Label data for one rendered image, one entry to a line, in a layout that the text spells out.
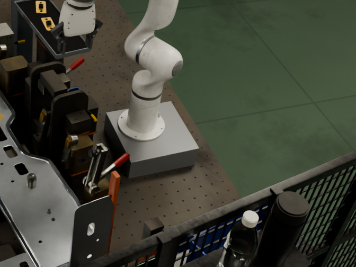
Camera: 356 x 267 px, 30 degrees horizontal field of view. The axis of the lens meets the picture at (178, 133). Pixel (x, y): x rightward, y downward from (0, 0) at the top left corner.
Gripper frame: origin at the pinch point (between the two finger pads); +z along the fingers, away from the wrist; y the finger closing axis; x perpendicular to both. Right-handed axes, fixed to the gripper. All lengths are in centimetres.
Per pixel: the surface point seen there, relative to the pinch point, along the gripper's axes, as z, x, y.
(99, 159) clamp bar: 22.0, 27.0, 4.0
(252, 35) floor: 122, -138, -229
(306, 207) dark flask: -18, 94, -2
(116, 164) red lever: 27.7, 25.8, -3.4
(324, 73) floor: 124, -82, -250
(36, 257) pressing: 42, 38, 28
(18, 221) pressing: 42, 23, 27
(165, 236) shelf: -12, 83, 25
